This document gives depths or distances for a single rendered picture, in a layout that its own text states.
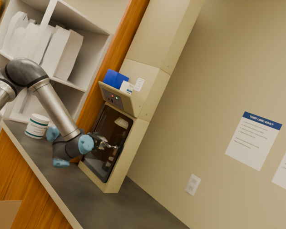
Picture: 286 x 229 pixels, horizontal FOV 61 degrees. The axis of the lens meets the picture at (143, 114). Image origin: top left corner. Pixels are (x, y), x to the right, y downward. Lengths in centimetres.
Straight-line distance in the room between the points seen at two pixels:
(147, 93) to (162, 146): 52
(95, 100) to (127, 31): 49
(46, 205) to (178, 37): 113
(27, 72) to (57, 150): 36
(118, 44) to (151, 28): 23
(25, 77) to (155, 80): 66
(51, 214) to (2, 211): 62
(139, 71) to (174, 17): 36
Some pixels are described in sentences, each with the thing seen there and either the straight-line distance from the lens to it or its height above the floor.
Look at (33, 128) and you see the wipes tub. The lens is 190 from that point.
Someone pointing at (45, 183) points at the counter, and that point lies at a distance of 138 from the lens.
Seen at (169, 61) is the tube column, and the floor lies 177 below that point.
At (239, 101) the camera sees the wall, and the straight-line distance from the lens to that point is 156.
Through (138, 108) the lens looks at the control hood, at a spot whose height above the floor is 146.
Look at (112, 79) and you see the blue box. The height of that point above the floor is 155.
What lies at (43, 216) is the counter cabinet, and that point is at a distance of 143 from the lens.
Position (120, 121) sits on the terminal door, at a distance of 142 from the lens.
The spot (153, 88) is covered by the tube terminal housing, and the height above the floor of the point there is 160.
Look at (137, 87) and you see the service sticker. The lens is 142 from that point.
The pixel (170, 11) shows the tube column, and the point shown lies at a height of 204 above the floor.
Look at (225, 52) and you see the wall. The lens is 172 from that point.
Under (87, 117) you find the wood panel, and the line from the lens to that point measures 162.
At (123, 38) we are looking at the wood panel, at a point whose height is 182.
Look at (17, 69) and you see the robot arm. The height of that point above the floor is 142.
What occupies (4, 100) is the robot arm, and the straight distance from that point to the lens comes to 110.
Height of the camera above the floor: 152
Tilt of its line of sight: 3 degrees down
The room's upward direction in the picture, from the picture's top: 24 degrees clockwise
